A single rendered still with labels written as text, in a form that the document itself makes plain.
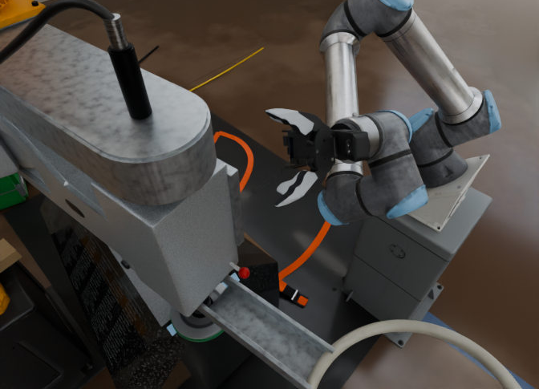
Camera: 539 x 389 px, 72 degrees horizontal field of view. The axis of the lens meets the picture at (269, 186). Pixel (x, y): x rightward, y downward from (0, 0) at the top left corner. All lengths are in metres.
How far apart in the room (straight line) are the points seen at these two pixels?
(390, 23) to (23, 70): 0.90
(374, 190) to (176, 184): 0.40
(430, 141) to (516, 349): 1.44
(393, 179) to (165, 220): 0.45
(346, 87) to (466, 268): 1.92
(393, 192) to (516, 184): 2.67
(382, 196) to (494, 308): 1.93
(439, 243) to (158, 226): 1.20
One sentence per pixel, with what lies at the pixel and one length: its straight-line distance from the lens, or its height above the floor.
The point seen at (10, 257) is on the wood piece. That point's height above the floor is 0.81.
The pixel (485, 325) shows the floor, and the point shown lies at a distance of 2.58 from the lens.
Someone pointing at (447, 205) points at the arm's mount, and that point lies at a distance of 1.58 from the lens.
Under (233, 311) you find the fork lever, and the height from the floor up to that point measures 1.07.
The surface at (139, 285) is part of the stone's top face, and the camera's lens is 1.52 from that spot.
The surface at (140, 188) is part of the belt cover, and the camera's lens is 0.69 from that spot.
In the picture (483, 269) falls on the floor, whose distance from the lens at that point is 2.77.
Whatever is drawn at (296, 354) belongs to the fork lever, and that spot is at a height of 1.08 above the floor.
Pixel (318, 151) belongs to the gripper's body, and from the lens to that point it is 0.64.
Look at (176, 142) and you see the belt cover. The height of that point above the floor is 1.69.
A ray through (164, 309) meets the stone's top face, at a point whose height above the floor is 0.82.
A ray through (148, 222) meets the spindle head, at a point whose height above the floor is 1.54.
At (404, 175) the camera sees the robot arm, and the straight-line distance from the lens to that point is 0.78.
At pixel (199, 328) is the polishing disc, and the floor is 0.88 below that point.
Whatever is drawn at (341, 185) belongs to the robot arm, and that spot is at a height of 1.49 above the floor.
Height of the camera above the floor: 2.11
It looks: 48 degrees down
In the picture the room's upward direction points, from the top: straight up
